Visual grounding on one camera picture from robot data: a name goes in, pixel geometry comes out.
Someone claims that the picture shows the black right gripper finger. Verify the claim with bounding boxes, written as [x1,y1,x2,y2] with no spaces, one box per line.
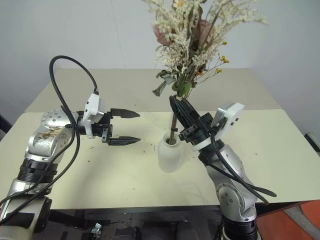
[180,98,201,126]
[169,95,191,131]

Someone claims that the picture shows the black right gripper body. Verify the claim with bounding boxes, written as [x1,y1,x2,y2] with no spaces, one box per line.
[178,112,215,146]

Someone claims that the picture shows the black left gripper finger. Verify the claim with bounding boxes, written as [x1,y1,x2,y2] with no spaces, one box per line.
[107,136,143,147]
[110,108,141,119]

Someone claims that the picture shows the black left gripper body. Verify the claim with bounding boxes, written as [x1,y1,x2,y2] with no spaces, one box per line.
[91,111,115,146]

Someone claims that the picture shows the dried flower bouquet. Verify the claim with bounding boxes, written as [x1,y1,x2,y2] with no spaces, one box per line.
[143,0,270,145]

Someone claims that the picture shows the white ceramic vase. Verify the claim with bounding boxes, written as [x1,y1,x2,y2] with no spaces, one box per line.
[157,133,184,174]

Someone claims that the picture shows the small metal clip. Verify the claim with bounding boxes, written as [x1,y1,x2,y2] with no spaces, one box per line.
[89,222,103,237]

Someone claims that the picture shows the dark blue object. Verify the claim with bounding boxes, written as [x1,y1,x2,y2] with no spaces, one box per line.
[0,113,12,141]

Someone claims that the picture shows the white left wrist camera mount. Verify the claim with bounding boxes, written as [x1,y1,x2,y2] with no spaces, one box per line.
[83,92,105,140]

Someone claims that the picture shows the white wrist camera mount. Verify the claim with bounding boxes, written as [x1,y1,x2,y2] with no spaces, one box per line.
[83,92,105,140]
[192,101,245,152]

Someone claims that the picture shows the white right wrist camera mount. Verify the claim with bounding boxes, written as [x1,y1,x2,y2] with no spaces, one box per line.
[192,101,245,152]

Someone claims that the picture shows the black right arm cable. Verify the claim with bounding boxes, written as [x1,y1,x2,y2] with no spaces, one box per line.
[209,119,278,206]

